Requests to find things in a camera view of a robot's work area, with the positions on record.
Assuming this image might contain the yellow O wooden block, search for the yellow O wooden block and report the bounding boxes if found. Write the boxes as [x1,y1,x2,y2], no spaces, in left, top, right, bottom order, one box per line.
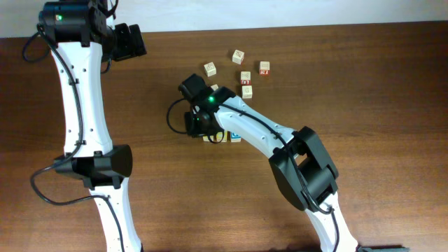
[202,136,214,142]

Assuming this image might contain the yellow blue wooden block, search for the yellow blue wooden block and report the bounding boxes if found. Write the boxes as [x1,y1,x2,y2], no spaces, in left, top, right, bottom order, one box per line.
[215,131,228,143]

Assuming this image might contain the blue D wooden block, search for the blue D wooden block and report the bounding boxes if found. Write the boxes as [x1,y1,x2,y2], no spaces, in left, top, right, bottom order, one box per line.
[230,132,242,143]

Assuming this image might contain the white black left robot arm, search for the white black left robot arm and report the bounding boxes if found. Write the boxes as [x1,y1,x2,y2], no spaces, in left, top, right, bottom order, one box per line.
[30,1,146,252]

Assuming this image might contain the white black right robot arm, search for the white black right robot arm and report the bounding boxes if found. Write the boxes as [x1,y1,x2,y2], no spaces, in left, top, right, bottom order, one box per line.
[178,74,368,251]

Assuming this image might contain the green R wooden block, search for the green R wooden block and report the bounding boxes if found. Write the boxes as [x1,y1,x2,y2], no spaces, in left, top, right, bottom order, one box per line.
[204,62,217,77]

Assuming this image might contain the green A wooden block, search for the green A wooden block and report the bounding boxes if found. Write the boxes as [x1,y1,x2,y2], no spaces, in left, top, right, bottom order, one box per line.
[241,85,253,99]

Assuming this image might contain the middle red wooden block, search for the middle red wooden block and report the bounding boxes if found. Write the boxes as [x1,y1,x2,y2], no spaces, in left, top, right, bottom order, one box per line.
[240,71,251,85]

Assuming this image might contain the top wooden block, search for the top wooden block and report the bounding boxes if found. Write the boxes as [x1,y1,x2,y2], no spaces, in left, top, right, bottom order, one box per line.
[232,50,245,64]

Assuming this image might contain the far right red block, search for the far right red block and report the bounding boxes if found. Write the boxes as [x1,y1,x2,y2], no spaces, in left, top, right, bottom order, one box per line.
[259,61,270,76]

